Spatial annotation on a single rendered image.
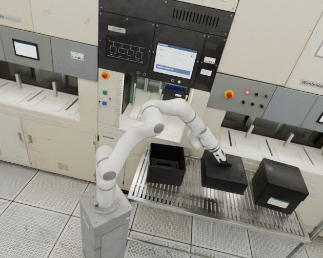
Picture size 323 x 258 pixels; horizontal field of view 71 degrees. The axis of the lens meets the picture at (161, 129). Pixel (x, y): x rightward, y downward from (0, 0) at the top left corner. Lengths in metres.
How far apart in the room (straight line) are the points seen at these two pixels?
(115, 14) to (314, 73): 1.40
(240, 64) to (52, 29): 1.37
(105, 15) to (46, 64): 0.65
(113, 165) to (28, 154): 1.65
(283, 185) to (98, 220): 1.28
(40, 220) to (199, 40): 2.11
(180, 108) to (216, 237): 1.68
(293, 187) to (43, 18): 2.13
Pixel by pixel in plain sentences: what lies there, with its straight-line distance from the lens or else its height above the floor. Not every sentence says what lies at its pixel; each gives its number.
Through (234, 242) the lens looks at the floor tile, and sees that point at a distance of 2.66.
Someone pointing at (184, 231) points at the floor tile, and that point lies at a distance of 2.53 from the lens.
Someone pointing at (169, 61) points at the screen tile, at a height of 1.57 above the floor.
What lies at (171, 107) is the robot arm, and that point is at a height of 1.51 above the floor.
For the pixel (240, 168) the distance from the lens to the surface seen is 1.73.
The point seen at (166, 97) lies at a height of 1.03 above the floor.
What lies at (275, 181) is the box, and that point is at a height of 1.01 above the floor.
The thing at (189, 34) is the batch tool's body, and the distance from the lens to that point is 1.66.
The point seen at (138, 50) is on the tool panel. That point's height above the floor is 1.59.
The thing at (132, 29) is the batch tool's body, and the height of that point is 1.73.
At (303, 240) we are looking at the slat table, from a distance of 1.99.
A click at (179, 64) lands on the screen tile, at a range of 1.72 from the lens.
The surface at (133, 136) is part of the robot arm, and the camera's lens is 1.24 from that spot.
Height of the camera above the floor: 2.10
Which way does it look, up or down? 35 degrees down
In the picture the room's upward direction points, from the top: 12 degrees clockwise
